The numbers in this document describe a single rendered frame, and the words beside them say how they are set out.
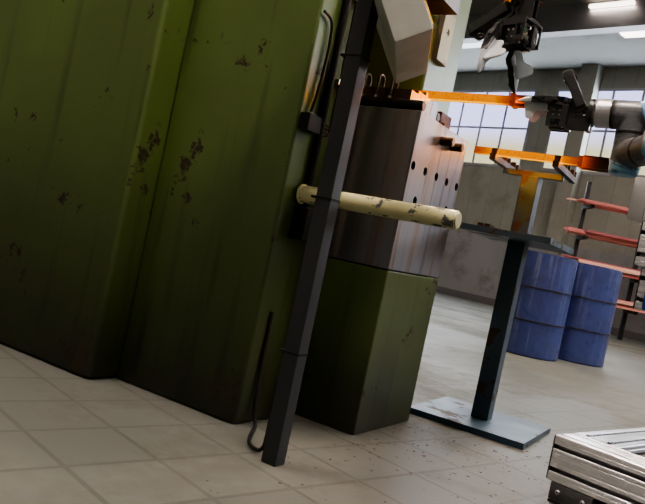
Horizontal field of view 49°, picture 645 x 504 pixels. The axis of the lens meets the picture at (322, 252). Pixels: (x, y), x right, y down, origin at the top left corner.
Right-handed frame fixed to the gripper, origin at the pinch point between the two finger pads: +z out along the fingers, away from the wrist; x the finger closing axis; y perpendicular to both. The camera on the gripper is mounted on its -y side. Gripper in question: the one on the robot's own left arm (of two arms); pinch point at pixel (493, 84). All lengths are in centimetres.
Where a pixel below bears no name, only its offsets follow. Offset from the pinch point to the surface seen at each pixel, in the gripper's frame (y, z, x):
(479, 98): -27.0, -6.4, 32.3
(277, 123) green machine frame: -50, 15, -18
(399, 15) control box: -2.1, -3.9, -32.4
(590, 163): -15, 1, 80
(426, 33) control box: 1.5, -1.8, -27.5
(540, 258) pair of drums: -166, 22, 331
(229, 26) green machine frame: -72, -10, -24
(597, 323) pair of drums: -145, 60, 394
